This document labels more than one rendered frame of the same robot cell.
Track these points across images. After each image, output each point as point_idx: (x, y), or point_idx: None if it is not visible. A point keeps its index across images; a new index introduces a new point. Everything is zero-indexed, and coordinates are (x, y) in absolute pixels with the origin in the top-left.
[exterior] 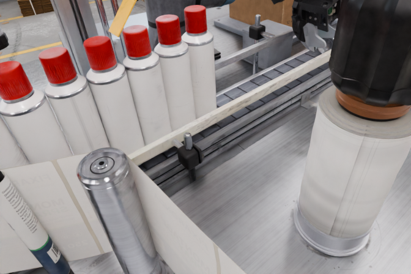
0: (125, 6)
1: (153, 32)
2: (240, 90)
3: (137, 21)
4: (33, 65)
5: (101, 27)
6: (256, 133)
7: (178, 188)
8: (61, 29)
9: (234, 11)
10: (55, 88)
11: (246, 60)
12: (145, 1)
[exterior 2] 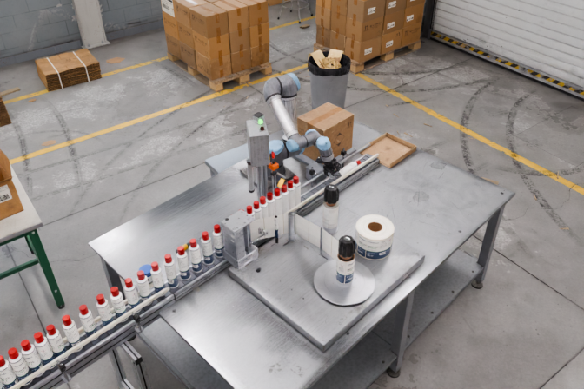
0: (282, 181)
1: (268, 168)
2: (307, 194)
3: (246, 151)
4: (209, 182)
5: (228, 155)
6: (313, 209)
7: None
8: (256, 181)
9: None
10: (269, 201)
11: (308, 178)
12: None
